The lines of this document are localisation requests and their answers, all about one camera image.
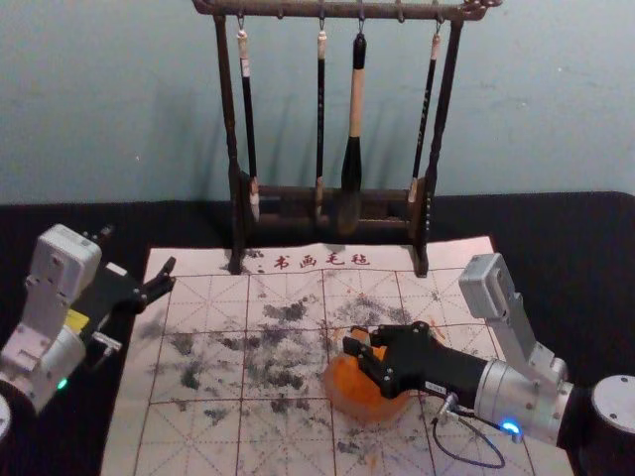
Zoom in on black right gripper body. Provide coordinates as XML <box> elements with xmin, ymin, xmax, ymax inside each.
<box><xmin>374</xmin><ymin>320</ymin><xmax>490</xmax><ymax>401</ymax></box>

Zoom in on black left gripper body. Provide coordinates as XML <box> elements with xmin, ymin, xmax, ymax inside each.
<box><xmin>68</xmin><ymin>262</ymin><xmax>149</xmax><ymax>343</ymax></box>

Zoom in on orange dish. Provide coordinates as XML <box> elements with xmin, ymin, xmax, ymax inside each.
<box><xmin>321</xmin><ymin>332</ymin><xmax>424</xmax><ymax>425</ymax></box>

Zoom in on dark wooden brush rack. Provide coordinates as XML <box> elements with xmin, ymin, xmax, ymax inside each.
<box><xmin>191</xmin><ymin>0</ymin><xmax>503</xmax><ymax>278</ymax></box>

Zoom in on white calligraphy felt mat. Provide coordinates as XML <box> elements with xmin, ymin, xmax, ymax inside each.
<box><xmin>101</xmin><ymin>235</ymin><xmax>576</xmax><ymax>476</ymax></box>

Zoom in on black table cloth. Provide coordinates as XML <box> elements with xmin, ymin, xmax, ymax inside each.
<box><xmin>0</xmin><ymin>190</ymin><xmax>635</xmax><ymax>476</ymax></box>

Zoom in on black brush white bristles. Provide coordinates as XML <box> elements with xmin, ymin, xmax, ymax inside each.
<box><xmin>235</xmin><ymin>28</ymin><xmax>262</xmax><ymax>223</ymax></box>

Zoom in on black brush tan bristles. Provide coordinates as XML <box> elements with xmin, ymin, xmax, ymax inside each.
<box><xmin>406</xmin><ymin>30</ymin><xmax>445</xmax><ymax>204</ymax></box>

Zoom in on black brush brown bristles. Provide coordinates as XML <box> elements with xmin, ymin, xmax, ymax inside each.
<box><xmin>314</xmin><ymin>28</ymin><xmax>329</xmax><ymax>220</ymax></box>

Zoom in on right gripper thin cable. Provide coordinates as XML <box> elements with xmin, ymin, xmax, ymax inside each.
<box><xmin>429</xmin><ymin>391</ymin><xmax>522</xmax><ymax>470</ymax></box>

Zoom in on large tan handled brush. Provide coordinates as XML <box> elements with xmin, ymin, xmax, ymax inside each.
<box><xmin>338</xmin><ymin>30</ymin><xmax>369</xmax><ymax>237</ymax></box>

